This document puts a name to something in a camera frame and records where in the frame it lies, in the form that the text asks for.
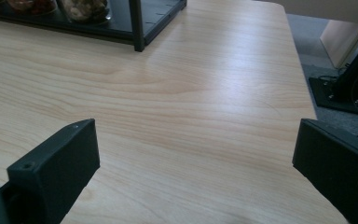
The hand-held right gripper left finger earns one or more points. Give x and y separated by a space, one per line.
56 165

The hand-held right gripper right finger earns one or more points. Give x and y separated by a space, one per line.
341 165

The glass jar with nuts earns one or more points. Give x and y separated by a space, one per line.
84 9

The black metal two-tier shelf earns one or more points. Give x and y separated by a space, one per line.
138 28

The beige cabinet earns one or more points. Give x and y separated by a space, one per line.
338 40

